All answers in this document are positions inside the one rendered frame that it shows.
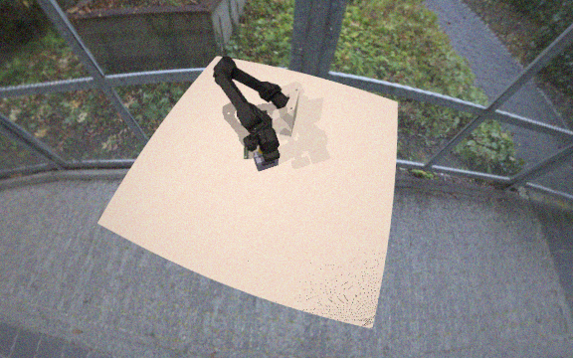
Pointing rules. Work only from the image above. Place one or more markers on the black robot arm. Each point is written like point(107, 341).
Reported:
point(249, 115)

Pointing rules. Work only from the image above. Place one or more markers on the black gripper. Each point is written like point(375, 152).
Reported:
point(269, 155)

